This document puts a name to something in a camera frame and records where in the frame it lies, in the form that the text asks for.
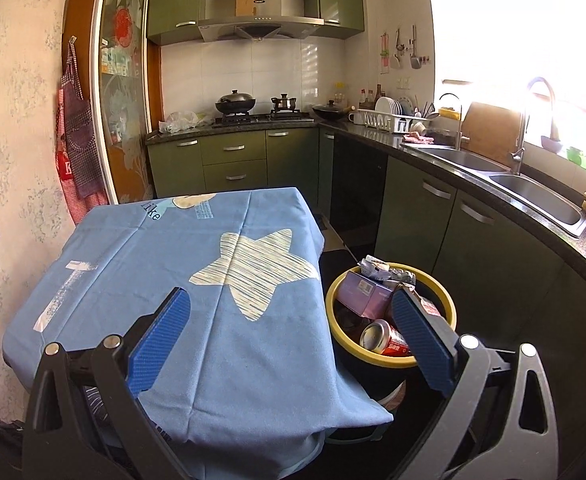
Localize purple checked apron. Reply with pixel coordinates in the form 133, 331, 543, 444
60, 40, 106, 198

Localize white red milk carton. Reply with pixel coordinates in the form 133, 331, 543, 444
398, 281, 449, 320

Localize red checked apron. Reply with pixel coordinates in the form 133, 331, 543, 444
54, 87, 108, 223

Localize white dish rack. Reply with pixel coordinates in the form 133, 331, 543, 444
357, 108, 430, 134

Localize silver snack wrapper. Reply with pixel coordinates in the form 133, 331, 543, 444
357, 255, 418, 285

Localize black frying wok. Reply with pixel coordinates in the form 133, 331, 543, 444
312, 100, 350, 121

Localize tall steel faucet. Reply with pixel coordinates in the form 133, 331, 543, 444
512, 77, 559, 176

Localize green base cabinets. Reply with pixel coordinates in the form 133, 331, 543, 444
145, 127, 586, 361

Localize yellow rim trash bin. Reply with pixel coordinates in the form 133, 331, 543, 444
325, 262, 457, 423

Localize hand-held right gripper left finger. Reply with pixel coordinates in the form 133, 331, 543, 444
23, 287, 192, 480

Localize gas stove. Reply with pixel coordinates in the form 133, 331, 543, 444
213, 112, 316, 125

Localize black stone countertop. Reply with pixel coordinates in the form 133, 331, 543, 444
145, 120, 586, 281

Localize glass sliding door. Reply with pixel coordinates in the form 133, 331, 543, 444
90, 0, 156, 206

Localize steel double sink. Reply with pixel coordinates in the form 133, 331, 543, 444
413, 142, 586, 238

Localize small dark faucet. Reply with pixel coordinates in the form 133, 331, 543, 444
438, 93, 464, 151

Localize wooden cutting board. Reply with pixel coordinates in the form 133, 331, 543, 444
460, 101, 524, 166

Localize white plates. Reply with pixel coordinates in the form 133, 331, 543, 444
375, 96, 404, 116

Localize blue star print tablecloth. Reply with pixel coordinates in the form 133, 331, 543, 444
2, 187, 394, 480

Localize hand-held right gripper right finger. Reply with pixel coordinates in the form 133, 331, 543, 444
390, 290, 560, 480

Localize red cola can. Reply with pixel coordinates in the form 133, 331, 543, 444
359, 319, 411, 358

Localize crumpled plastic bag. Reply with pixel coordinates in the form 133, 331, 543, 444
159, 110, 214, 135

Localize steel range hood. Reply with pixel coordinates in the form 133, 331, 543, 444
198, 0, 325, 43

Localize purple cardboard box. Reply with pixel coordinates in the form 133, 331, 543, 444
335, 269, 399, 320

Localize black wok with lid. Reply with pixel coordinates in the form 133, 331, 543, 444
215, 89, 256, 115

